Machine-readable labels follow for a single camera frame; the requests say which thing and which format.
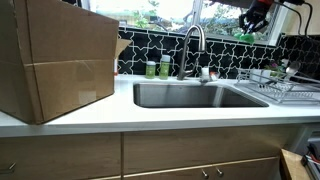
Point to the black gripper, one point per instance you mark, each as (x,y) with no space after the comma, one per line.
(257,10)

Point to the green sponge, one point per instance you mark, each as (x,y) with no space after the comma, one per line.
(246,37)

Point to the white sponge caddy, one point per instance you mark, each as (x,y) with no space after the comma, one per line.
(206,74)

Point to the stainless steel sink basin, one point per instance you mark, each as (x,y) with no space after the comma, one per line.
(196,95)

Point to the white utensil holder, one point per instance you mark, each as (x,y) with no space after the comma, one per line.
(260,75)

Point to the steel ladle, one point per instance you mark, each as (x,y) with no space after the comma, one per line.
(292,68)

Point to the steel gooseneck faucet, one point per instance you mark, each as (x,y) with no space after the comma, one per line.
(191,43)

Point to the tall green soap bottle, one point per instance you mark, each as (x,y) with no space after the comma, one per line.
(164,68)

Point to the short green soap bottle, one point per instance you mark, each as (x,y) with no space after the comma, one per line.
(150,70)

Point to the round metal cabinet knob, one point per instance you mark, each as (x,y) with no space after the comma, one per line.
(205,173)
(219,172)

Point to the wooden cabinet door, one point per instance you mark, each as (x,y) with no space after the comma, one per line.
(166,175)

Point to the brown cardboard box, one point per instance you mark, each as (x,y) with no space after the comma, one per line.
(63,63)

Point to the wooden cabinet drawer front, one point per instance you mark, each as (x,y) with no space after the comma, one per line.
(60,155)

